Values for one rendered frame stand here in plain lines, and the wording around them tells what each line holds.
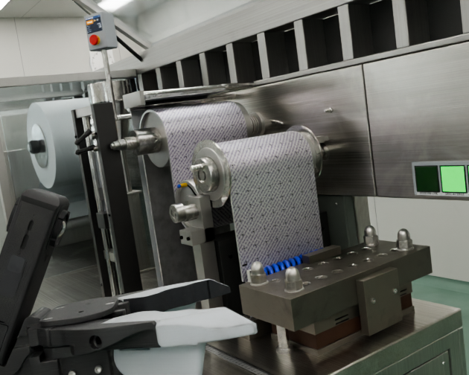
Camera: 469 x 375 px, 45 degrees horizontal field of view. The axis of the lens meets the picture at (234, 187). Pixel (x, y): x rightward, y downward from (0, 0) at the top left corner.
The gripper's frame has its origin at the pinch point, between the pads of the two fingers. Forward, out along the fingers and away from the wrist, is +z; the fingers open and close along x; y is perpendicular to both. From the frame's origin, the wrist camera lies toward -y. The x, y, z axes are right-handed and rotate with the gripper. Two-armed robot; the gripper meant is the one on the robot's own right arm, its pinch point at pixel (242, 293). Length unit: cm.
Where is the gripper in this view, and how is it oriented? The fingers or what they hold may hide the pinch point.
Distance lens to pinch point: 40.1
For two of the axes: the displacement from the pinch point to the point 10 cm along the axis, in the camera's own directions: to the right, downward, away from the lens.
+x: 1.1, -0.4, -9.9
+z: 9.8, -1.5, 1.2
